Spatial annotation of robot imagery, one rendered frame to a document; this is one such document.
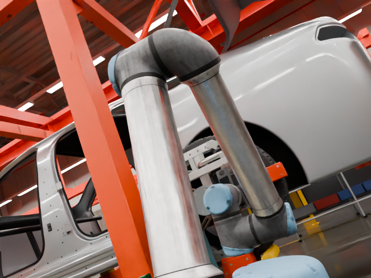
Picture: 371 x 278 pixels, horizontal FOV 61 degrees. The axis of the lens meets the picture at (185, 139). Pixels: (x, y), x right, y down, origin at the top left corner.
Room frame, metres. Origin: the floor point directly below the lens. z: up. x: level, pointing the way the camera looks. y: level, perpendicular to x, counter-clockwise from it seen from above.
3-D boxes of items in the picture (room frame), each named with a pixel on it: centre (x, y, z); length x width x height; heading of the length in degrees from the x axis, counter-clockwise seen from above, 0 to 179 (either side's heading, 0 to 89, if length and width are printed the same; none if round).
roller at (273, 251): (1.63, -0.17, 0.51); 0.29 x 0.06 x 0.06; 163
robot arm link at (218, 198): (1.02, -0.03, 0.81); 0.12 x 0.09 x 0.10; 163
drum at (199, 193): (1.50, 0.00, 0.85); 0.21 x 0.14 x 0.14; 163
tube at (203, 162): (1.42, -0.08, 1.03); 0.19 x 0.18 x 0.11; 163
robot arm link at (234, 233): (1.01, -0.03, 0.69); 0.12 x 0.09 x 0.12; 72
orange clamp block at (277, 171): (1.48, -0.32, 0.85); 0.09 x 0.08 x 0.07; 73
